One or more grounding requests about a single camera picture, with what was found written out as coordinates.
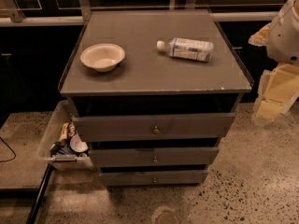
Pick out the grey bottom drawer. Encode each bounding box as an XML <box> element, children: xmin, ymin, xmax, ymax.
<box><xmin>100</xmin><ymin>170</ymin><xmax>208</xmax><ymax>186</ymax></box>

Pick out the clear plastic water bottle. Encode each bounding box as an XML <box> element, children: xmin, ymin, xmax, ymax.
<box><xmin>156</xmin><ymin>37</ymin><xmax>214</xmax><ymax>63</ymax></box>

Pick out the grey drawer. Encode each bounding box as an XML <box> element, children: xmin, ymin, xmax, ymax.
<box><xmin>100</xmin><ymin>170</ymin><xmax>208</xmax><ymax>186</ymax></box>
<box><xmin>89</xmin><ymin>147</ymin><xmax>219</xmax><ymax>167</ymax></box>
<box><xmin>72</xmin><ymin>113</ymin><xmax>235</xmax><ymax>142</ymax></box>

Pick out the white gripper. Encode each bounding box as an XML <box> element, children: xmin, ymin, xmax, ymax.
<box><xmin>252</xmin><ymin>63</ymin><xmax>299</xmax><ymax>122</ymax></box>

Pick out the snack bag in bin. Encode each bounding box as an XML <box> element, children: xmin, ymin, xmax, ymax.
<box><xmin>59</xmin><ymin>122</ymin><xmax>77</xmax><ymax>141</ymax></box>

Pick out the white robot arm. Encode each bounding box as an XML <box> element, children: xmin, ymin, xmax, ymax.
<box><xmin>249</xmin><ymin>0</ymin><xmax>299</xmax><ymax>126</ymax></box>

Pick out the grey top drawer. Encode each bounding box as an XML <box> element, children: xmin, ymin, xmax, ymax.
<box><xmin>72</xmin><ymin>113</ymin><xmax>235</xmax><ymax>142</ymax></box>

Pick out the metal railing frame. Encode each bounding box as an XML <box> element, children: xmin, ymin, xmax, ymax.
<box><xmin>0</xmin><ymin>0</ymin><xmax>299</xmax><ymax>28</ymax></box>

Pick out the clear plastic storage bin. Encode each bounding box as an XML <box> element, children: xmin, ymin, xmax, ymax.
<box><xmin>38</xmin><ymin>100</ymin><xmax>93</xmax><ymax>171</ymax></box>

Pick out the black cable on floor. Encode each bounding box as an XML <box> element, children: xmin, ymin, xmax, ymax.
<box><xmin>0</xmin><ymin>136</ymin><xmax>17</xmax><ymax>164</ymax></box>

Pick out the grey drawer cabinet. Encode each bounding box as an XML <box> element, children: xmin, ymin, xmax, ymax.
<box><xmin>60</xmin><ymin>10</ymin><xmax>252</xmax><ymax>174</ymax></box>

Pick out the white cup in bin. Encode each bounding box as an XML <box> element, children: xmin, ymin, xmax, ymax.
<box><xmin>70</xmin><ymin>134</ymin><xmax>88</xmax><ymax>153</ymax></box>

